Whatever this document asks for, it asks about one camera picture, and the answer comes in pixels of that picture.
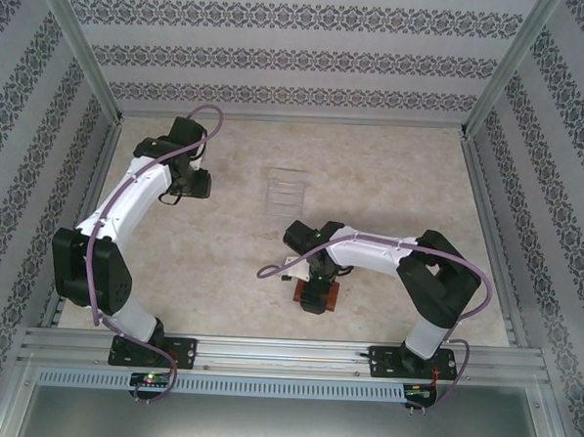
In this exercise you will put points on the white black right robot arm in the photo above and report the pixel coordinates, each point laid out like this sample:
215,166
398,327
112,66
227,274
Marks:
368,254

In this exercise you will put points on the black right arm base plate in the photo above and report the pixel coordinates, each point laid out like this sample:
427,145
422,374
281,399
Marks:
380,362

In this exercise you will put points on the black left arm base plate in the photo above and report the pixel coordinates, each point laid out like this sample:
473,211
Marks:
187,352

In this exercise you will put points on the aluminium frame post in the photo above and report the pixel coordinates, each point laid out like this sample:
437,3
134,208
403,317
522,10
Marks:
83,46
508,68

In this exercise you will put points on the aluminium frame crossbar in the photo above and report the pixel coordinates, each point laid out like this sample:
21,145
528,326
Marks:
292,119

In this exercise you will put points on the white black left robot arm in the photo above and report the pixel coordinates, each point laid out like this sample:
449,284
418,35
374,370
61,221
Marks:
126,205

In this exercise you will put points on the aluminium table side rail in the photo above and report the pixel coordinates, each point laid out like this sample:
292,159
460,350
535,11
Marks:
100,169
484,199

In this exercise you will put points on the grey sheet metal panel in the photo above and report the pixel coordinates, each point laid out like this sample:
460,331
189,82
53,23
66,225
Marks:
281,423

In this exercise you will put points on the clear acrylic tray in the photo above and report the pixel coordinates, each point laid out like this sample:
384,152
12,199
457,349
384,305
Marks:
286,194

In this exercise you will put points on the aluminium mounting rail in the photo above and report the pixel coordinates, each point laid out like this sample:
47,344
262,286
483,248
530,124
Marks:
284,357

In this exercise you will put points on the brown leather card holder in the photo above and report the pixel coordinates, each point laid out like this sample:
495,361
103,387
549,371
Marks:
296,294

